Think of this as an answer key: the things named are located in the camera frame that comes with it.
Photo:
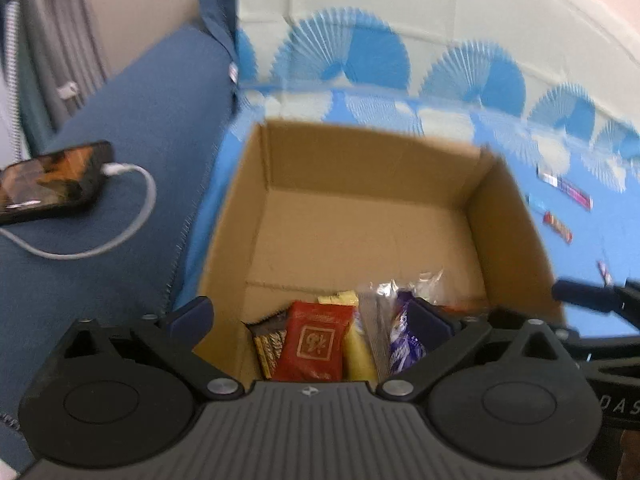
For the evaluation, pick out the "yellow snack packet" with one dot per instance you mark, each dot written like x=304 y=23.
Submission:
x=357 y=355

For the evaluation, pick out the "light blue snack packet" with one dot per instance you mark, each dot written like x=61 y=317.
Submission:
x=537 y=202

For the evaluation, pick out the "grey curtain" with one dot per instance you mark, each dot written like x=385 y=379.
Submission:
x=65 y=20

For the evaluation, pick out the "blue white fan-print cloth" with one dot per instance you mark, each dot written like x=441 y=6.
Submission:
x=585 y=250

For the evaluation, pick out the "dark brown snack packet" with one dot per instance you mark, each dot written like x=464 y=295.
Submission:
x=267 y=350

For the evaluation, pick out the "long pink snack packet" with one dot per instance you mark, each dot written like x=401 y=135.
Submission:
x=570 y=192

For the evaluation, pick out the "brown cardboard box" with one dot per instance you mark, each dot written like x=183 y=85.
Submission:
x=360 y=240

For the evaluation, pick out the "teal curtain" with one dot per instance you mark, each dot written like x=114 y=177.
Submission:
x=32 y=105

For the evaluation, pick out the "purple snack packet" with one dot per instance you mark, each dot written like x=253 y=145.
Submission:
x=400 y=340

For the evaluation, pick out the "large red snack packet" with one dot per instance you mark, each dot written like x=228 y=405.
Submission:
x=315 y=345

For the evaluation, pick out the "thin red snack bar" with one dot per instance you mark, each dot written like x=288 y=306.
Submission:
x=557 y=226

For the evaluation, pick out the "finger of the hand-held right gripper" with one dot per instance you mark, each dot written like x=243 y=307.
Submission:
x=570 y=292

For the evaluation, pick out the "small white red snack packet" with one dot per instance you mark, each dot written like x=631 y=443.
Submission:
x=605 y=272

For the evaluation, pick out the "blue fabric sofa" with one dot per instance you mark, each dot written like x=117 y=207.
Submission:
x=125 y=135

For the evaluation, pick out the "clear plastic snack packet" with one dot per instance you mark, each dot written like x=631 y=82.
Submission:
x=375 y=320

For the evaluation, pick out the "white sofa tag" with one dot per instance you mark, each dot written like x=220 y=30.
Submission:
x=233 y=71

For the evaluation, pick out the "black smartphone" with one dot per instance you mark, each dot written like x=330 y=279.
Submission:
x=50 y=180

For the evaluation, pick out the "white curtain hook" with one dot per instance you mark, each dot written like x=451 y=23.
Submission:
x=67 y=90

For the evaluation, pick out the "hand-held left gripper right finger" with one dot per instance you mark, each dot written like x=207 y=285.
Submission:
x=425 y=327

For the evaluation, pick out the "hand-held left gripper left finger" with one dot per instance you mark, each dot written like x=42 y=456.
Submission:
x=192 y=317

